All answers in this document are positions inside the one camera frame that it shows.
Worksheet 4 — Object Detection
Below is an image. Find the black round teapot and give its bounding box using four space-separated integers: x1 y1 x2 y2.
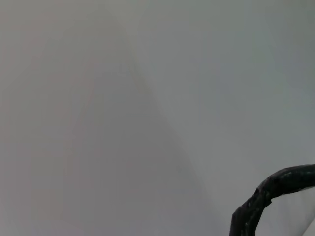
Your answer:
228 164 315 236

